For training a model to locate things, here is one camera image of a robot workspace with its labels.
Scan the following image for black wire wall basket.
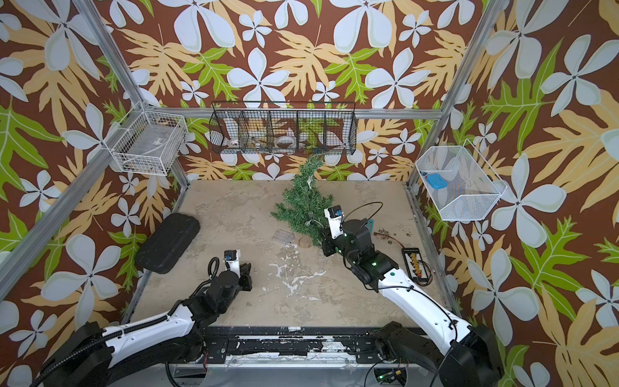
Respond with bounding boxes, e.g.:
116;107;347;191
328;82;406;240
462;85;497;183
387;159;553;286
207;101;358;155

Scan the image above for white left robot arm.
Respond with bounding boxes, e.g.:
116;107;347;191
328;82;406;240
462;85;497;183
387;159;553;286
31;263;252;386

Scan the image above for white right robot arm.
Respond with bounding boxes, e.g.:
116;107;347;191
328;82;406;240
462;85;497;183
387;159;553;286
320;215;505;386

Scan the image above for small circuit board with leds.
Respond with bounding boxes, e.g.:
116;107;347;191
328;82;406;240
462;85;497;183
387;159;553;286
373;368;407;386

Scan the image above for clear plastic battery box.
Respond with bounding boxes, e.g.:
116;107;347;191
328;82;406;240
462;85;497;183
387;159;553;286
272;229;295;245

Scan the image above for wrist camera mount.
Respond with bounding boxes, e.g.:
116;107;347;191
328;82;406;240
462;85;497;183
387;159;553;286
224;249;241;277
324;205;344;240

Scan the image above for left aluminium frame post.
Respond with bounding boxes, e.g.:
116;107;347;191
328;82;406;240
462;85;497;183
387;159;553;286
74;1;190;190

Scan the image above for blue object in basket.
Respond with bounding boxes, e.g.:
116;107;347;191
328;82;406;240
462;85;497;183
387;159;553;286
426;174;448;190

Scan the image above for black tray with parts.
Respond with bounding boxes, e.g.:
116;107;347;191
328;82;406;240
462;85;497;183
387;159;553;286
401;248;433;287

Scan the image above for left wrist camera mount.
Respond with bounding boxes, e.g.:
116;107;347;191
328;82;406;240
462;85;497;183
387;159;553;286
224;249;241;277

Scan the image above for black oval case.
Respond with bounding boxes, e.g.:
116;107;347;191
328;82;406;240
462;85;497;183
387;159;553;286
135;213;201;274

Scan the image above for white square wire basket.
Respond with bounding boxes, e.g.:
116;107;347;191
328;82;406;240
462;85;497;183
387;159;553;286
106;105;188;176

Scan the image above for vertical aluminium frame post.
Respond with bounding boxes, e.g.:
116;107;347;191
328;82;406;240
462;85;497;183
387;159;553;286
408;0;509;187

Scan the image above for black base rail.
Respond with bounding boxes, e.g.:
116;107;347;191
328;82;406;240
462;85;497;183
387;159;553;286
199;327;388;365

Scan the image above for white hexagonal mesh basket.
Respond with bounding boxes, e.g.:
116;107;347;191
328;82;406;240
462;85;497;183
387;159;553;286
415;142;508;223

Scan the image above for small green christmas tree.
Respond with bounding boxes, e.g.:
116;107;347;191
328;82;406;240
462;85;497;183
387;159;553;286
271;155;333;246

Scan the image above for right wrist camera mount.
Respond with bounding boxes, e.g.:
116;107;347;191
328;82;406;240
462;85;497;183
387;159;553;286
324;205;344;240

